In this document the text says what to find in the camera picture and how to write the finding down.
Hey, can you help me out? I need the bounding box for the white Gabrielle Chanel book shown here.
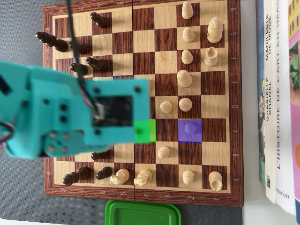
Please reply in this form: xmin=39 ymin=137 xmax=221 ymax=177
xmin=262 ymin=0 xmax=278 ymax=204

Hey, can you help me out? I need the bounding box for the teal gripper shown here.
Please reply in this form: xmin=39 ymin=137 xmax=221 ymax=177
xmin=77 ymin=78 xmax=151 ymax=146

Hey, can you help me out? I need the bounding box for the pink illustrated book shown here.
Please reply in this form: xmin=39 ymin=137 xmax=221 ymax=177
xmin=287 ymin=0 xmax=300 ymax=215

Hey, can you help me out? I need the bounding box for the blue illustrated book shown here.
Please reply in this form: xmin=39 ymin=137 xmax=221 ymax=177
xmin=255 ymin=0 xmax=267 ymax=182

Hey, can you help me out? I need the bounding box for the green plastic tray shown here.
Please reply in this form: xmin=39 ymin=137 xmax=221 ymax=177
xmin=104 ymin=199 xmax=182 ymax=225

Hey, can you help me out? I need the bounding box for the dark wooden chess pawn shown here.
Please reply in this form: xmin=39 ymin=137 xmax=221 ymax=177
xmin=68 ymin=41 xmax=89 ymax=55
xmin=90 ymin=12 xmax=107 ymax=29
xmin=90 ymin=150 xmax=111 ymax=161
xmin=95 ymin=166 xmax=113 ymax=181
xmin=70 ymin=62 xmax=89 ymax=75

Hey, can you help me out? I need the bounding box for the tall dark wooden chess piece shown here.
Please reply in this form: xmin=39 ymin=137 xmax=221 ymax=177
xmin=62 ymin=167 xmax=91 ymax=187
xmin=86 ymin=57 xmax=106 ymax=71

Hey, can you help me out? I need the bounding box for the light wooden chess pawn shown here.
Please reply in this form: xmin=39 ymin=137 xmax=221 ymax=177
xmin=182 ymin=1 xmax=194 ymax=20
xmin=182 ymin=170 xmax=196 ymax=186
xmin=184 ymin=122 xmax=196 ymax=135
xmin=157 ymin=146 xmax=171 ymax=159
xmin=160 ymin=100 xmax=173 ymax=114
xmin=182 ymin=27 xmax=196 ymax=43
xmin=181 ymin=50 xmax=194 ymax=65

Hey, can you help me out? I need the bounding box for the black servo cable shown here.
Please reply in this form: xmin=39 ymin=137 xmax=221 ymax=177
xmin=66 ymin=0 xmax=100 ymax=113

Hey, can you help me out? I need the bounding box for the light wooden chess rook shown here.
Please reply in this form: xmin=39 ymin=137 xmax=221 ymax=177
xmin=203 ymin=47 xmax=219 ymax=67
xmin=208 ymin=171 xmax=223 ymax=192

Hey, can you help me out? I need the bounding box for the dark wooden chess king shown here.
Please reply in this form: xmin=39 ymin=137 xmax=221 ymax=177
xmin=35 ymin=32 xmax=69 ymax=53

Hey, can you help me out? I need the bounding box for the dark grey table mat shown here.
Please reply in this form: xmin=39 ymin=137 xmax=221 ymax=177
xmin=0 ymin=0 xmax=244 ymax=225

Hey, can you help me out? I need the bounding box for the wooden chessboard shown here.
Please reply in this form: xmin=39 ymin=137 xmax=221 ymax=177
xmin=42 ymin=0 xmax=246 ymax=208

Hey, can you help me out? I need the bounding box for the light wooden chess knight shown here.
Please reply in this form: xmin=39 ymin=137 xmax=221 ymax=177
xmin=134 ymin=169 xmax=154 ymax=187
xmin=109 ymin=168 xmax=130 ymax=187

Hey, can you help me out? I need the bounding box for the light wooden chess bishop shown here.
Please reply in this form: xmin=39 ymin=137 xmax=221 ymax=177
xmin=179 ymin=97 xmax=193 ymax=112

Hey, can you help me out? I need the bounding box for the red black servo wire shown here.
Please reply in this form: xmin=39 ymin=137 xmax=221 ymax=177
xmin=0 ymin=121 xmax=14 ymax=143

